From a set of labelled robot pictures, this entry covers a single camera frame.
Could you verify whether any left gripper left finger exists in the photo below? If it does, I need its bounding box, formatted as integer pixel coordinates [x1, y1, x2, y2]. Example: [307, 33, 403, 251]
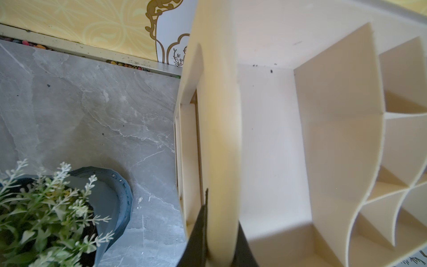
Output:
[177, 189, 209, 267]

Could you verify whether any potted green plant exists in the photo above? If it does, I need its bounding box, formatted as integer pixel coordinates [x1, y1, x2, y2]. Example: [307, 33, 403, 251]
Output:
[1, 160, 133, 267]

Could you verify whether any beige drawer organizer cabinet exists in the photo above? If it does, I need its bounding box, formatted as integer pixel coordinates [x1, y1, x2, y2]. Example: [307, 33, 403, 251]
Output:
[175, 1, 427, 267]

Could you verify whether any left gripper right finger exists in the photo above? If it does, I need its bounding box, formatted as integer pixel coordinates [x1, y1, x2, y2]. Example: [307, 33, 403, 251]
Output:
[231, 224, 259, 267]

